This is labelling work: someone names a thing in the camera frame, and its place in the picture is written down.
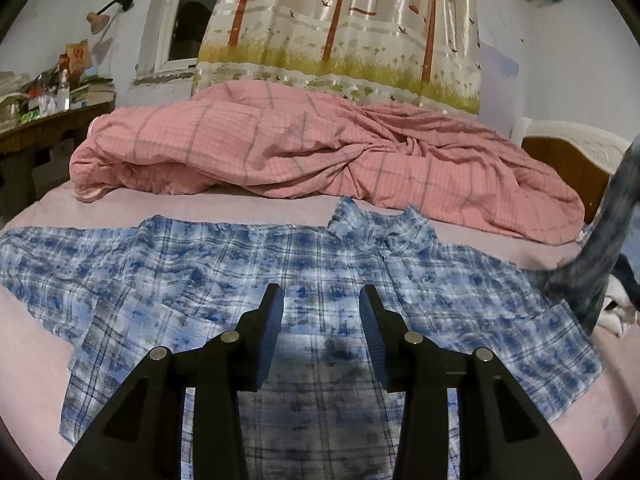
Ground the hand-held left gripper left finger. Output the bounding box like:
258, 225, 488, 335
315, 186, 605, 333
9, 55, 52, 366
56, 283, 285, 480

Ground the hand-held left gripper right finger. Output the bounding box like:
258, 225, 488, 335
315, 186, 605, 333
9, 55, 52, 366
359, 284, 583, 480

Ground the blue plaid shirt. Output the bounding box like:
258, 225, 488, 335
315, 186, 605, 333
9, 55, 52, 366
0, 135, 640, 480

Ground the pink checked duvet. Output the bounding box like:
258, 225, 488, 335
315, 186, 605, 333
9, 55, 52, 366
69, 80, 586, 246

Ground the bed with pink sheet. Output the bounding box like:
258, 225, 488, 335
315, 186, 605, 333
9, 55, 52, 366
0, 180, 640, 480

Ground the white and dark garment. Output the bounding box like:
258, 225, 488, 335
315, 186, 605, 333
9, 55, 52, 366
602, 255, 640, 338

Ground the white and wood headboard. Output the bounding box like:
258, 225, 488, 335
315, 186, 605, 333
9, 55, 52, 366
510, 116, 633, 221

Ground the stack of books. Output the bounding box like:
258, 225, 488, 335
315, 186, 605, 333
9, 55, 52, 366
70, 77, 117, 108

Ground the dark wooden desk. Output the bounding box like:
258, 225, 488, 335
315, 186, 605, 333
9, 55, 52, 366
0, 101, 117, 201

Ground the tree print curtain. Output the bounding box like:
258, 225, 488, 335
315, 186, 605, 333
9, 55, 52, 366
191, 0, 482, 115

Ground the white framed window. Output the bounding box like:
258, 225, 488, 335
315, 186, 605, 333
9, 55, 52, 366
137, 0, 236, 76

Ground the orange packet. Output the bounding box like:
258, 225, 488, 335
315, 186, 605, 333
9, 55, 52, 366
59, 40, 91, 73

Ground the wall lamp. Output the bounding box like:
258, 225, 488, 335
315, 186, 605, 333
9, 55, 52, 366
86, 0, 135, 36

